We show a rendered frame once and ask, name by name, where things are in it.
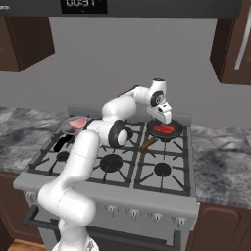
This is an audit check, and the grey frying pan black handle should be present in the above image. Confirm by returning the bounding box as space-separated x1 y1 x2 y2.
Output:
53 116 91 153

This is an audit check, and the black oven door handle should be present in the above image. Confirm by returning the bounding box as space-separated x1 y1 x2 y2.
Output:
22 204 182 251

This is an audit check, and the pink raw steak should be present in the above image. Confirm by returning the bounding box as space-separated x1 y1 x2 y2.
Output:
68 118 88 130

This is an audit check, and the dark brown wall cupboard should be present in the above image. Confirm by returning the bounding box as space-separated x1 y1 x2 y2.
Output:
0 16 56 73
209 0 251 87

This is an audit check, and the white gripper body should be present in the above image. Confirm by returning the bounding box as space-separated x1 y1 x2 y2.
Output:
146 101 174 126

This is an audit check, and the silver cupboard handle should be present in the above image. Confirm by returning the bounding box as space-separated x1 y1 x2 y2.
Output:
233 18 251 72

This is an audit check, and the white stove knob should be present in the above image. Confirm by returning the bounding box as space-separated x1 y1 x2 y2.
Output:
127 209 142 220
25 190 36 202
105 204 119 215
150 212 166 224
173 216 188 228

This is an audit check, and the black microwave with clock display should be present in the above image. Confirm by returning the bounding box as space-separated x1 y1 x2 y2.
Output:
0 0 243 20

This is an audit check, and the dark brown base cupboard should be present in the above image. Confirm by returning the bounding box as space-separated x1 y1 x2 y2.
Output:
184 201 251 251
0 170 45 251

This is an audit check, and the red raw steak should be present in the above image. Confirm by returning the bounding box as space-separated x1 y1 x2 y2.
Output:
153 125 176 134

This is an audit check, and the grey gas stove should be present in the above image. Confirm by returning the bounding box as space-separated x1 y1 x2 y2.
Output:
13 104 201 251

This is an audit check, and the black frying pan wooden handle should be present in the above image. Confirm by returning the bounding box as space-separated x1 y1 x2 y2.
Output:
138 119 184 153

